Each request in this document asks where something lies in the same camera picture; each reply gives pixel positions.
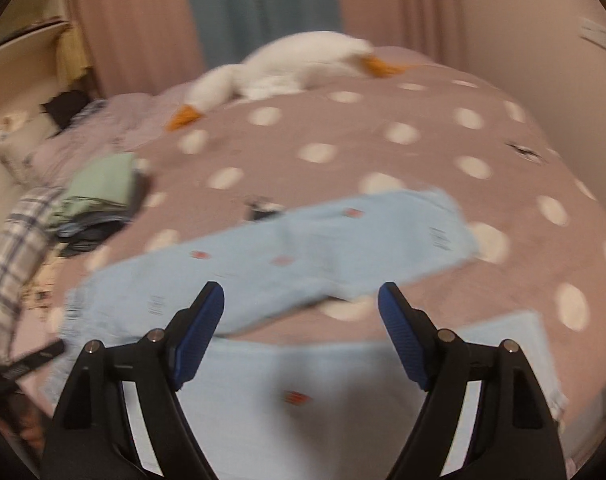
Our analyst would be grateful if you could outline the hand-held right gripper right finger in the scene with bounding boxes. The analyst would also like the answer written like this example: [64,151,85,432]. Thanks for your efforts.
[377,281,569,480]

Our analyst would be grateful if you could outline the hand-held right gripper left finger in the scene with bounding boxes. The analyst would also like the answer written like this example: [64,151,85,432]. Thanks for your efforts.
[40,281,226,480]

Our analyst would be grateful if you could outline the light blue denim pants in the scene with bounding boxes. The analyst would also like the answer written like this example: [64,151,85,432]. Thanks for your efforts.
[43,187,569,480]

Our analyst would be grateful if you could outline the plaid pillow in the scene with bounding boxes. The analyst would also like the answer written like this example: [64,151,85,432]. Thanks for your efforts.
[0,187,66,356]

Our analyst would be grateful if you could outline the dark folded jeans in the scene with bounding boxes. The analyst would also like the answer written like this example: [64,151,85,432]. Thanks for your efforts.
[53,205,134,258]

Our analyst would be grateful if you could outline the pink polka dot blanket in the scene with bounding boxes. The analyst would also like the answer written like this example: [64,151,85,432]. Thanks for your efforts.
[13,47,606,461]

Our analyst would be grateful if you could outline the green folded garment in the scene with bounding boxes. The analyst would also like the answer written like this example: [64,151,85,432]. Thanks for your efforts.
[63,152,138,211]

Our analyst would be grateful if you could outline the beige pillow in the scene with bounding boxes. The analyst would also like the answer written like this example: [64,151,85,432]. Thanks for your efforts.
[0,127,41,186]

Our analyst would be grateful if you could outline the lilac quilt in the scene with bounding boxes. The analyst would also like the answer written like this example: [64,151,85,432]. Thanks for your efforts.
[28,80,209,186]

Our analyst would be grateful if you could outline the black cloth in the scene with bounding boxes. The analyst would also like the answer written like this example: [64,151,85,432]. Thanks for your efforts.
[40,89,91,131]

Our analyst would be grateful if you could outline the white goose plush toy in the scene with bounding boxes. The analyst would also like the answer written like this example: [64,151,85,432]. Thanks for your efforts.
[165,31,406,132]

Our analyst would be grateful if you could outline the yellow pleated curtain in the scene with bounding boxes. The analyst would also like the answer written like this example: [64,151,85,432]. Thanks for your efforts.
[58,25,94,86]

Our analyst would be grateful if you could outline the pink curtain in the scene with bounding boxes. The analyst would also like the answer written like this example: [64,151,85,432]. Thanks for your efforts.
[330,0,476,68]
[65,0,206,98]

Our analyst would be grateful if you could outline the teal curtain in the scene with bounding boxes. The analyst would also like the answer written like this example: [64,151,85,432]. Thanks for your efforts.
[180,0,344,68]

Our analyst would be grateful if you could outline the white wall socket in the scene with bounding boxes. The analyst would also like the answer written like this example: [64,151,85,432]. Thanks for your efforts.
[580,17,606,53]

